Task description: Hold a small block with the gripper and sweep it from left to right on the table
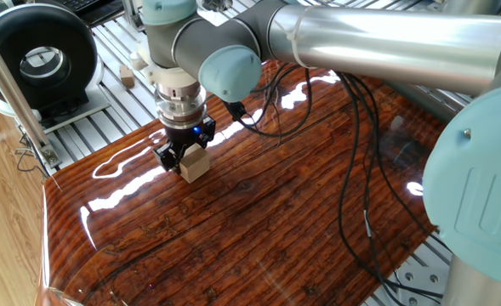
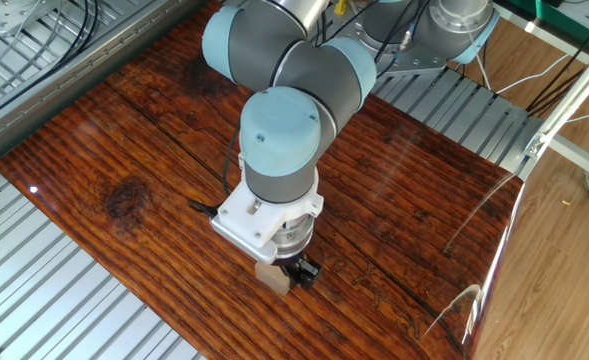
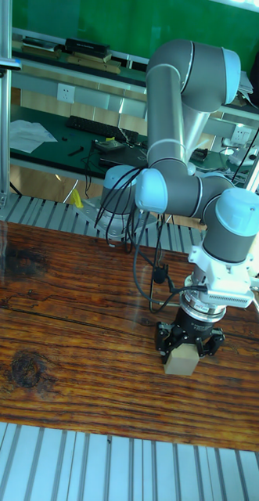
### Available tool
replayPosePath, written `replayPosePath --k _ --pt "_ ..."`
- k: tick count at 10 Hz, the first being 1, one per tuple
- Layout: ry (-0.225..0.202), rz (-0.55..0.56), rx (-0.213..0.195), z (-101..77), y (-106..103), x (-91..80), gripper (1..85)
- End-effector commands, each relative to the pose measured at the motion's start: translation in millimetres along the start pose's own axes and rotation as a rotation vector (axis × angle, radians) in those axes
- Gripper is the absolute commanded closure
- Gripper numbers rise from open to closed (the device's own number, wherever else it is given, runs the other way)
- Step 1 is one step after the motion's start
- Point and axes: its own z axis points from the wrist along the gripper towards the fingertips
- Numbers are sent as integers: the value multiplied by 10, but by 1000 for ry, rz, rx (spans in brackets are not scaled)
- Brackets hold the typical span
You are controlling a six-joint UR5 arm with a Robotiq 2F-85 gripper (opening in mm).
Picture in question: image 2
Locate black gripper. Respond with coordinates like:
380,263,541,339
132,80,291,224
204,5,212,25
273,249,324,292

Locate pale wooden cube block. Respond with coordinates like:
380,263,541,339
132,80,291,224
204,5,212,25
254,262,293,296

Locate glossy wood grain mat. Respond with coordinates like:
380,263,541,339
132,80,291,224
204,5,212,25
0,0,524,360

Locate white aluminium crossbar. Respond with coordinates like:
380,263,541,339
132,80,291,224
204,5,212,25
548,133,589,187

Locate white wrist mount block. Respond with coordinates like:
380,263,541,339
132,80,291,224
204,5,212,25
209,167,325,266

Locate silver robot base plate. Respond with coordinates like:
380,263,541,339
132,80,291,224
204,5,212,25
373,29,458,79

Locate black cable silver connector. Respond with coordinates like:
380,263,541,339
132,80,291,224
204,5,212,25
318,0,430,81

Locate thin white cable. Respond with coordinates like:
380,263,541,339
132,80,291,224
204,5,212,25
495,52,571,96

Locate grey metal rail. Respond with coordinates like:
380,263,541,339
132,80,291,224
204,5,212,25
0,0,210,174

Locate white aluminium frame post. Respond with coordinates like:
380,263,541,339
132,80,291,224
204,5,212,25
516,34,589,181

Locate black cables beside post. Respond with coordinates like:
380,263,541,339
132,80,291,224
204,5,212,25
525,12,589,117

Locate tangled black cable bundle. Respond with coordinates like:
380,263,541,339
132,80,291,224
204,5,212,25
0,0,240,219

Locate grey wire rack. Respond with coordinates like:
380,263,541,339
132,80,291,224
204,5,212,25
0,0,145,119

